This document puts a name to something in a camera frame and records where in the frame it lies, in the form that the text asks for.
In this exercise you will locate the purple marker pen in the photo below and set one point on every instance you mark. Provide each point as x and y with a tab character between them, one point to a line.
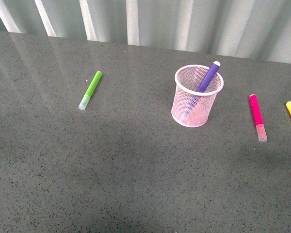
203	85

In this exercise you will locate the pink marker pen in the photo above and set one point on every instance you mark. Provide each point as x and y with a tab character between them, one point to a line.
261	132

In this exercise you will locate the pink mesh cup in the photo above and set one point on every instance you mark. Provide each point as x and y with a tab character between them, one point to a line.
188	79

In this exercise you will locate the green marker pen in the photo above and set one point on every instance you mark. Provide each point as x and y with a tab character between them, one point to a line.
89	92

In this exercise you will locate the white pleated curtain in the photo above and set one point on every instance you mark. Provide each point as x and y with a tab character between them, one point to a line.
255	29

